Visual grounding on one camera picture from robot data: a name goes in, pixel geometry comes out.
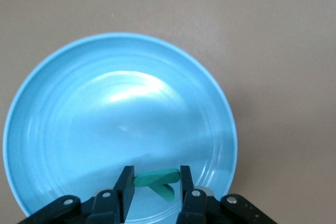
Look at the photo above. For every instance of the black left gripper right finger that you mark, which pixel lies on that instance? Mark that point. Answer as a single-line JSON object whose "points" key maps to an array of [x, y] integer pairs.
{"points": [[199, 208]]}

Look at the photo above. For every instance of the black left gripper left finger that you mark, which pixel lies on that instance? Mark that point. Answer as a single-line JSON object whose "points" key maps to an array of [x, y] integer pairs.
{"points": [[110, 208]]}

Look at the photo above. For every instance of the teal foam letter y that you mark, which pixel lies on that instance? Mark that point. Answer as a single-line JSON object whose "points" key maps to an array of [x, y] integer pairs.
{"points": [[155, 178]]}

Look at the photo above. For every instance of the blue round plate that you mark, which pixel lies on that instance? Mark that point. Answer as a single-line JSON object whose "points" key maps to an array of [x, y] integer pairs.
{"points": [[118, 116]]}

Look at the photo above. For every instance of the brown table cover sheet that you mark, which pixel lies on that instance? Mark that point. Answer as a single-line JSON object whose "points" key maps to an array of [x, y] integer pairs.
{"points": [[275, 24]]}

